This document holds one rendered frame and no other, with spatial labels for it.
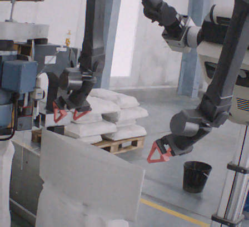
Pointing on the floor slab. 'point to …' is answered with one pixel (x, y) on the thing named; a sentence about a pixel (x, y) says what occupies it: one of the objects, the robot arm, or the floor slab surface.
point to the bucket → (195, 176)
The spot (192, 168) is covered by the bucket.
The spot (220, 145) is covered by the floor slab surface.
